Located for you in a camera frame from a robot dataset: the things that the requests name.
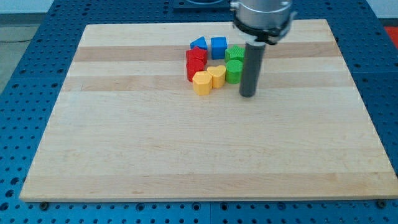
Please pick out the light wooden board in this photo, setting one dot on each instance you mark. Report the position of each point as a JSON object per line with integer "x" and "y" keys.
{"x": 128, "y": 127}

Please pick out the blue cube block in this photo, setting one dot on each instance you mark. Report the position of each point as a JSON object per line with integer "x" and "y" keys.
{"x": 218, "y": 47}

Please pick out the yellow heart block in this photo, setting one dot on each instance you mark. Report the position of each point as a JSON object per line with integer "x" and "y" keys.
{"x": 218, "y": 74}

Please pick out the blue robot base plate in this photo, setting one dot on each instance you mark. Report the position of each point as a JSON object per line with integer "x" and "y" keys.
{"x": 201, "y": 5}

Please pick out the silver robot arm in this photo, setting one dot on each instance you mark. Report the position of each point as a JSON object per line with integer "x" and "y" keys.
{"x": 261, "y": 22}

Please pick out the yellow hexagon block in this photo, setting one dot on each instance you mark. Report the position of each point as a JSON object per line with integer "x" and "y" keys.
{"x": 202, "y": 83}

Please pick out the red round block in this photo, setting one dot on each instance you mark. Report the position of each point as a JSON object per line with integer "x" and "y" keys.
{"x": 193, "y": 66}

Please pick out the green star block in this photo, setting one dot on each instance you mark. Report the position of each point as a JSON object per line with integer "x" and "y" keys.
{"x": 234, "y": 53}

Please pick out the green cylinder block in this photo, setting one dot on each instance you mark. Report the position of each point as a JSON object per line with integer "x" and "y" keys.
{"x": 233, "y": 71}

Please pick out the blue triangle block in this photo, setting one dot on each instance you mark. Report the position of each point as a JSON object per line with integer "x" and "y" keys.
{"x": 200, "y": 43}

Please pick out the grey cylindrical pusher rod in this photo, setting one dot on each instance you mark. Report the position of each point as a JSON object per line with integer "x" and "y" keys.
{"x": 254, "y": 52}

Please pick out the red star block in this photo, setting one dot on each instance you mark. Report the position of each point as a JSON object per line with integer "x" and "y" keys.
{"x": 197, "y": 53}

